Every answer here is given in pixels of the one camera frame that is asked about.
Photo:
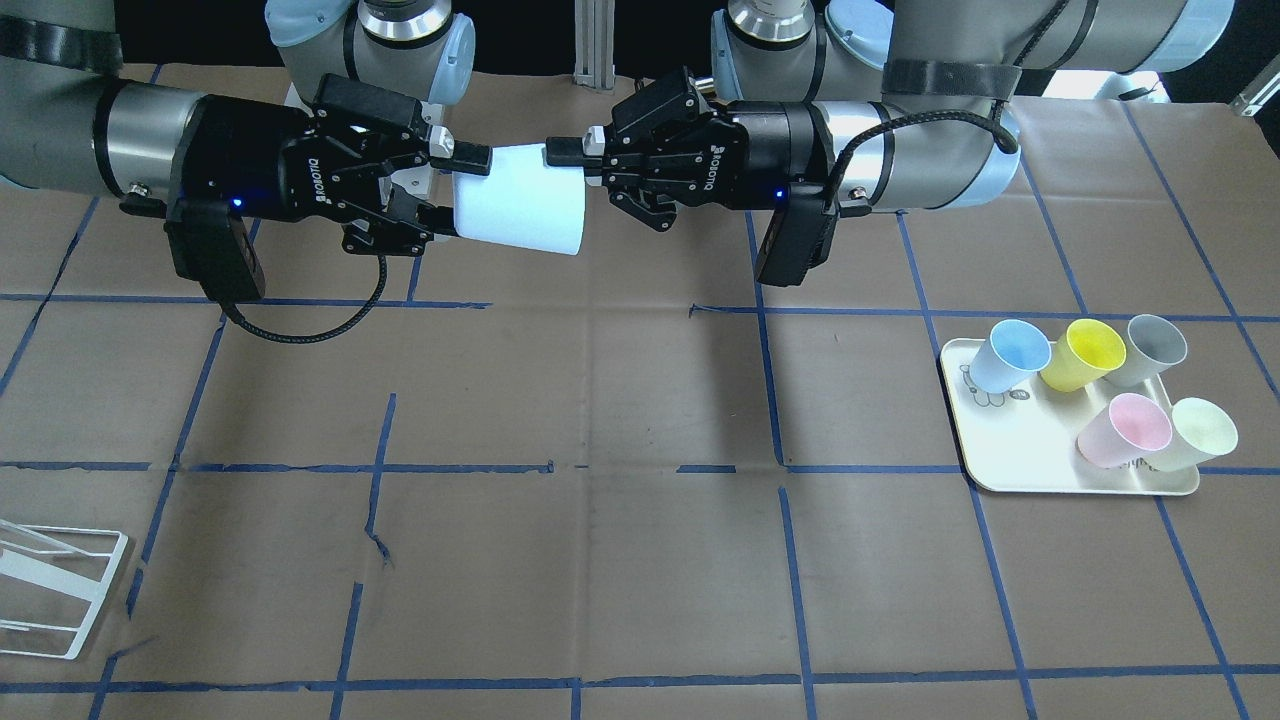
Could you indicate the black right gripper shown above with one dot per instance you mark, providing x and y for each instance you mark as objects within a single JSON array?
[{"x": 262, "y": 158}]

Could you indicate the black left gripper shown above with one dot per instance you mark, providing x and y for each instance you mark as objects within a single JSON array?
[{"x": 770, "y": 152}]

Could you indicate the pale blue cup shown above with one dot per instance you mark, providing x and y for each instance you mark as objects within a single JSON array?
[{"x": 522, "y": 202}]

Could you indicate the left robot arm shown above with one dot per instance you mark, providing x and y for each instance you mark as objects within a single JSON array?
[{"x": 868, "y": 108}]

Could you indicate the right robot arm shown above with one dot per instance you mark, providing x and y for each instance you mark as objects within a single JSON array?
[{"x": 364, "y": 70}]

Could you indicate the blue cup on tray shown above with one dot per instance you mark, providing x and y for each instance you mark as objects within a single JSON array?
[{"x": 1013, "y": 352}]

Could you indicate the yellow cup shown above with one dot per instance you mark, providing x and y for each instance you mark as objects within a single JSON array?
[{"x": 1087, "y": 351}]

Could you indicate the grey cup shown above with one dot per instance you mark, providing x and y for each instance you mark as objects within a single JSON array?
[{"x": 1153, "y": 344}]

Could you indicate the pink cup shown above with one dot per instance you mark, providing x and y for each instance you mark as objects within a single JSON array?
[{"x": 1130, "y": 426}]

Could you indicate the pale green cup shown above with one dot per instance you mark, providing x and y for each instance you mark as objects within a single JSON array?
[{"x": 1201, "y": 430}]

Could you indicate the cream plastic tray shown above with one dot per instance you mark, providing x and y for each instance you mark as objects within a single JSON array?
[{"x": 1025, "y": 439}]

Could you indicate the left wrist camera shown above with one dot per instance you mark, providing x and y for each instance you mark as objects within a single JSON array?
[{"x": 798, "y": 238}]

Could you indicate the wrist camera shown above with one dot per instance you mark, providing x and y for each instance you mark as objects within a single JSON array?
[
  {"x": 210, "y": 246},
  {"x": 798, "y": 238}
]

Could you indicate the aluminium frame post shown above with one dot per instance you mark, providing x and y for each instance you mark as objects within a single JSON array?
[{"x": 593, "y": 33}]

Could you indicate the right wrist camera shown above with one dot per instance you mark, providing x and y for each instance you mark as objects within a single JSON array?
[{"x": 210, "y": 246}]

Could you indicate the white wire cup rack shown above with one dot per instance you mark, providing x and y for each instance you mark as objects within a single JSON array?
[{"x": 56, "y": 581}]

